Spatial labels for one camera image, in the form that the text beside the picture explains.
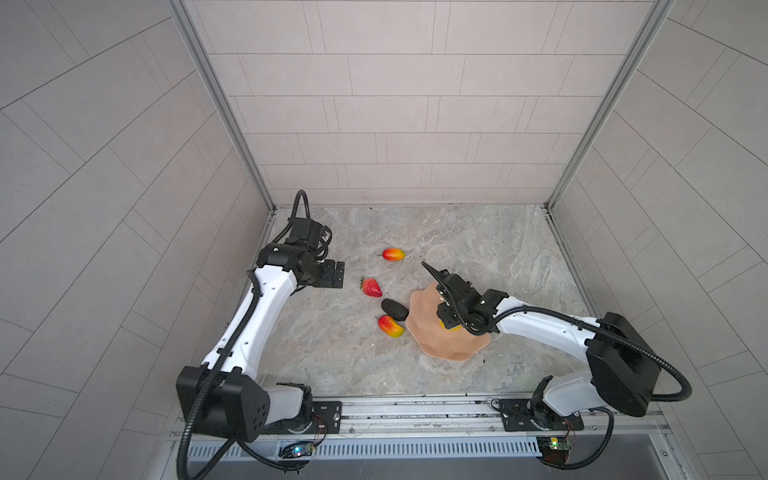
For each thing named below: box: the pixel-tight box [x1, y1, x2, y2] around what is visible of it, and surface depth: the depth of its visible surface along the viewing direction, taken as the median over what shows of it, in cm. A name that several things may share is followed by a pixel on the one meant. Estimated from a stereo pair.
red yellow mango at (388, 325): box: [375, 315, 405, 338], surface depth 86 cm
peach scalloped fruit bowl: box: [406, 283, 491, 362], surface depth 84 cm
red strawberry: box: [360, 276, 383, 298], surface depth 93 cm
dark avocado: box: [381, 298, 409, 321], surface depth 88 cm
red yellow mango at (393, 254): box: [377, 248, 406, 261], surface depth 101 cm
